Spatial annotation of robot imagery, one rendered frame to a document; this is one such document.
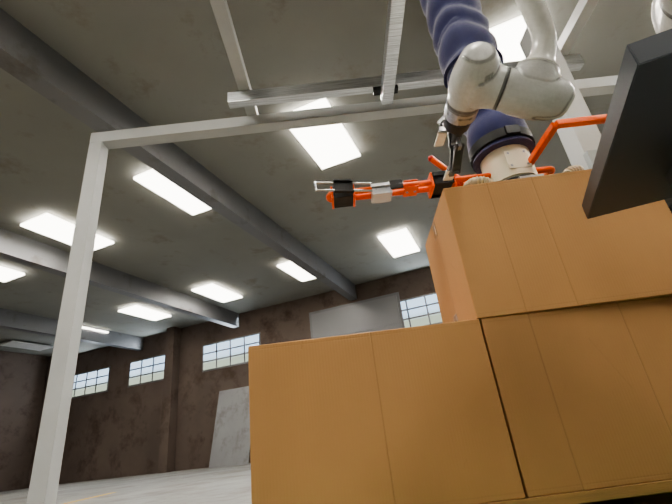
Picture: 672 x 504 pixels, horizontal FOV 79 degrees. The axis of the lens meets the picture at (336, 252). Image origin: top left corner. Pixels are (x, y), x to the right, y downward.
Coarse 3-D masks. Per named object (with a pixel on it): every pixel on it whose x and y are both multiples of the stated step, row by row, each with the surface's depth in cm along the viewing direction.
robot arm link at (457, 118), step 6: (444, 108) 112; (450, 108) 108; (444, 114) 113; (450, 114) 109; (456, 114) 108; (462, 114) 107; (468, 114) 107; (474, 114) 108; (450, 120) 111; (456, 120) 110; (462, 120) 109; (468, 120) 110
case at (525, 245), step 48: (480, 192) 120; (528, 192) 119; (576, 192) 118; (432, 240) 144; (480, 240) 113; (528, 240) 112; (576, 240) 112; (624, 240) 111; (480, 288) 108; (528, 288) 107; (576, 288) 106; (624, 288) 105
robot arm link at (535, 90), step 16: (528, 0) 99; (544, 0) 99; (528, 16) 100; (544, 16) 98; (544, 32) 98; (544, 48) 98; (528, 64) 96; (544, 64) 95; (512, 80) 96; (528, 80) 95; (544, 80) 95; (560, 80) 95; (512, 96) 97; (528, 96) 96; (544, 96) 95; (560, 96) 94; (512, 112) 100; (528, 112) 98; (544, 112) 97; (560, 112) 97
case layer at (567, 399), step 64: (512, 320) 104; (576, 320) 104; (640, 320) 103; (256, 384) 100; (320, 384) 99; (384, 384) 99; (448, 384) 98; (512, 384) 98; (576, 384) 97; (640, 384) 97; (256, 448) 94; (320, 448) 93; (384, 448) 93; (448, 448) 93; (512, 448) 92; (576, 448) 92; (640, 448) 91
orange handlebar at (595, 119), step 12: (564, 120) 121; (576, 120) 121; (588, 120) 121; (600, 120) 121; (552, 132) 123; (540, 144) 129; (540, 168) 143; (552, 168) 143; (408, 180) 142; (456, 180) 142; (360, 192) 142; (396, 192) 145; (408, 192) 144; (420, 192) 146
